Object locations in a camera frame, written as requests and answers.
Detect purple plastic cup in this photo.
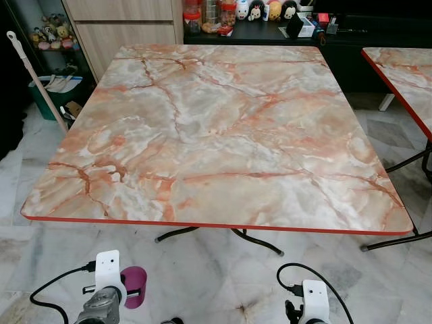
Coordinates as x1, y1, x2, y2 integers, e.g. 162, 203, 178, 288
119, 266, 148, 310

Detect black metal table legs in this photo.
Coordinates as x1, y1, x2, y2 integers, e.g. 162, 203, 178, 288
155, 226, 285, 258

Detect marble pattern folding table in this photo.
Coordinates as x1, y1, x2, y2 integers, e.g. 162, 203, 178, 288
20, 44, 414, 236

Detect small brown cardboard box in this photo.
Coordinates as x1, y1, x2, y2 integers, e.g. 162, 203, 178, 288
63, 101, 84, 120

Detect green plastic bin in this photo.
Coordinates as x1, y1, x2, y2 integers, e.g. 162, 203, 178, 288
28, 75, 84, 122

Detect white table leg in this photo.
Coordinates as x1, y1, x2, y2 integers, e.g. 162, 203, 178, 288
377, 93, 396, 113

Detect wooden broom stick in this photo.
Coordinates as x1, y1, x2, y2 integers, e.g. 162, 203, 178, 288
6, 30, 70, 134

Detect marble pattern table, red edge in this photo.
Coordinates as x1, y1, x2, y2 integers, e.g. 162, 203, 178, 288
361, 47, 432, 142

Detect light wood cabinet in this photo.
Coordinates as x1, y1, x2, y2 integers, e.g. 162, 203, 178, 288
62, 0, 185, 82

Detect yellow bear plush toy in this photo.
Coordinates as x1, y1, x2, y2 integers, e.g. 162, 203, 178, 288
55, 25, 72, 43

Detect red lid clear jar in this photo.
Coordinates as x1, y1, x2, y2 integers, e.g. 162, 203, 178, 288
183, 0, 203, 35

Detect clear jar with snacks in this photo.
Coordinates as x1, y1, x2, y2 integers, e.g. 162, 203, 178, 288
202, 0, 223, 34

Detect white and black box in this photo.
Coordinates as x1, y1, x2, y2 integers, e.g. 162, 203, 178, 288
286, 13, 317, 38

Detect black low sideboard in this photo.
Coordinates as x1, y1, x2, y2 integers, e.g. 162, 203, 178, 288
183, 12, 432, 95

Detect small red lid jar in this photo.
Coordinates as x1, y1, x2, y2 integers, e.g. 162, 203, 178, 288
221, 0, 238, 28

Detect black eared plush toy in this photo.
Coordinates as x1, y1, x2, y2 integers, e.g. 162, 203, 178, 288
281, 1, 298, 20

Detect black and white plush toy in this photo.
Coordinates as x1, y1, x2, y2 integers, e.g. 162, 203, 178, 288
248, 2, 265, 22

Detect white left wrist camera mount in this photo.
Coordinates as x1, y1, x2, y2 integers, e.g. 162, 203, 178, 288
94, 250, 124, 302

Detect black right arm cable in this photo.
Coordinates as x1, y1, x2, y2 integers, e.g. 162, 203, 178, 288
276, 263, 356, 324

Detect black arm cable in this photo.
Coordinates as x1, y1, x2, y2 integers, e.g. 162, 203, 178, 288
30, 265, 99, 324
276, 263, 356, 324

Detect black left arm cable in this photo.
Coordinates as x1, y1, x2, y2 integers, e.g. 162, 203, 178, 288
30, 265, 99, 324

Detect black tube table frame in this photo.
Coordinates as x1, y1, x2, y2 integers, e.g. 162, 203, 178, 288
360, 144, 432, 252

